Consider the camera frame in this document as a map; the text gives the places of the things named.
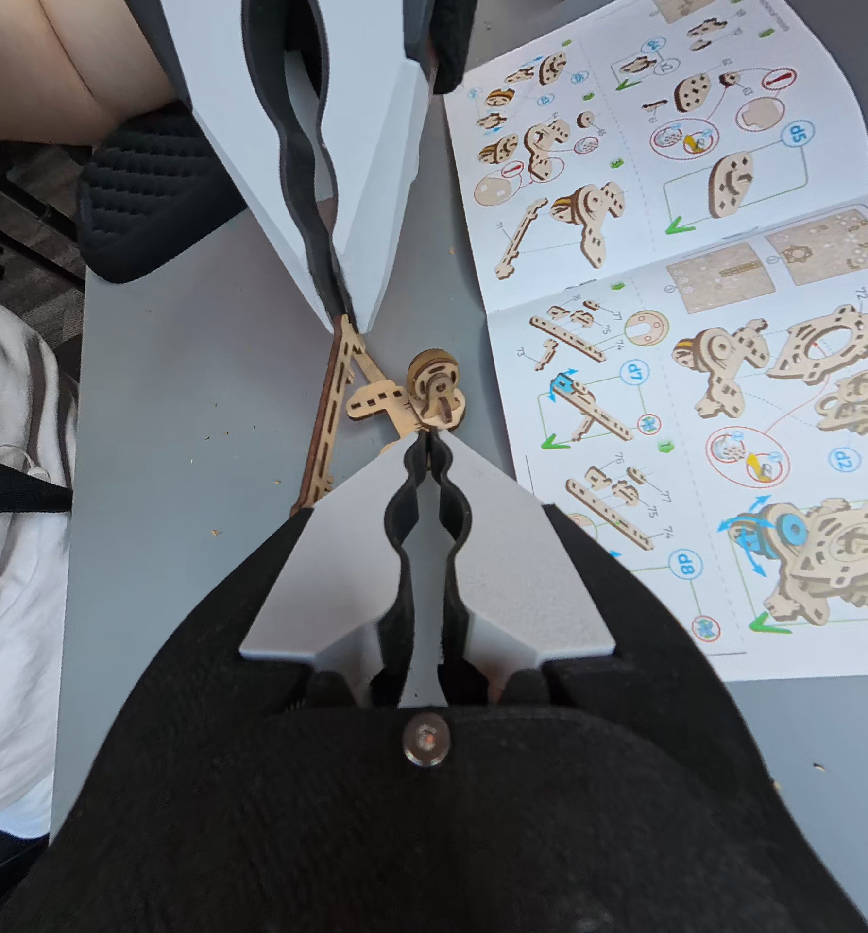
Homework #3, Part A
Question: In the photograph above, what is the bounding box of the paper instruction booklet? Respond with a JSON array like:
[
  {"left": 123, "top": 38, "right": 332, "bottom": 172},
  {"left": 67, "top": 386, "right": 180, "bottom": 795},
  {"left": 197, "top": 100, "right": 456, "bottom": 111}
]
[{"left": 443, "top": 0, "right": 868, "bottom": 684}]

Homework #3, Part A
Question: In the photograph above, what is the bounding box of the person's left forearm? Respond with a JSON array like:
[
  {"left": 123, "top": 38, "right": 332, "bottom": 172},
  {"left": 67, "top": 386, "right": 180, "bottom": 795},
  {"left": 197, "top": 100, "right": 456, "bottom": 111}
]
[{"left": 0, "top": 0, "right": 180, "bottom": 147}]

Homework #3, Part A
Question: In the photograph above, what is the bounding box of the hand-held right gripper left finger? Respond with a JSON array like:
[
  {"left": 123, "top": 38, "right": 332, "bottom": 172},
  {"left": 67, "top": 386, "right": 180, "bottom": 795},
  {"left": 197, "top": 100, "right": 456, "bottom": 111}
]
[{"left": 240, "top": 430, "right": 432, "bottom": 704}]

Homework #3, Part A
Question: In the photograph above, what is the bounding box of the long wooden slotted strip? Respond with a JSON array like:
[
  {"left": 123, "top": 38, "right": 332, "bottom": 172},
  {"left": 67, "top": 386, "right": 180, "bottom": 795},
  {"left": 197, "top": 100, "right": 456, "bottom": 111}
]
[{"left": 290, "top": 313, "right": 368, "bottom": 513}]

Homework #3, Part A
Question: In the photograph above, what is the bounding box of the chair armrest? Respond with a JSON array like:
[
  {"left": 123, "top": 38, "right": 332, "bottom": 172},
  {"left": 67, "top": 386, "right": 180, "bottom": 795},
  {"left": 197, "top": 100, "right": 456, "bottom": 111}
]
[{"left": 77, "top": 102, "right": 249, "bottom": 287}]

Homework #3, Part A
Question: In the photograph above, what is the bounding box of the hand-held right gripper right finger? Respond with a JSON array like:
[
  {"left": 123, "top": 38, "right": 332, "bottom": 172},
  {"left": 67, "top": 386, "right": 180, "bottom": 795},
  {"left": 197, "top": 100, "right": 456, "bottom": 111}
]
[{"left": 432, "top": 430, "right": 617, "bottom": 686}]

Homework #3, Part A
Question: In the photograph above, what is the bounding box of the black strap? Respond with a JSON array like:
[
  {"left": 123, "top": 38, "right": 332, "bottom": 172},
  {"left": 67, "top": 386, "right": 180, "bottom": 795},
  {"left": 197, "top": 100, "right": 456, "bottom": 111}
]
[{"left": 0, "top": 458, "right": 75, "bottom": 516}]

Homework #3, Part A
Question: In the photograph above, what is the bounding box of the thin white cable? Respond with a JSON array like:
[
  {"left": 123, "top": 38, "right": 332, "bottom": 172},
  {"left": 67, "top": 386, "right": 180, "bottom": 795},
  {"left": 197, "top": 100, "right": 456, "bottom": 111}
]
[{"left": 0, "top": 443, "right": 50, "bottom": 482}]

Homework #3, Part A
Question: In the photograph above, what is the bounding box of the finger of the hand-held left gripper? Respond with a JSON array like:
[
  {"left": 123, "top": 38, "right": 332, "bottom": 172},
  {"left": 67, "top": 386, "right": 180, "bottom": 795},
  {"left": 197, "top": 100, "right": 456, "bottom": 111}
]
[
  {"left": 316, "top": 0, "right": 435, "bottom": 332},
  {"left": 158, "top": 0, "right": 353, "bottom": 334}
]

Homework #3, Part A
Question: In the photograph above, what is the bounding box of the person's white shirt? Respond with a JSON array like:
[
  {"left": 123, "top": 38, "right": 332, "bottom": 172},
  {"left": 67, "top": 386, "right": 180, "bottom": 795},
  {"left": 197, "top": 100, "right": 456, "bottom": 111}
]
[{"left": 0, "top": 280, "right": 79, "bottom": 839}]

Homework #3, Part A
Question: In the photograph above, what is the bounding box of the wooden part with small wheel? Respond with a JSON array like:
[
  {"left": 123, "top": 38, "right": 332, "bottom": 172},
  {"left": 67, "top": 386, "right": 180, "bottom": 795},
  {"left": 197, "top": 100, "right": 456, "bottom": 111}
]
[{"left": 346, "top": 348, "right": 468, "bottom": 443}]

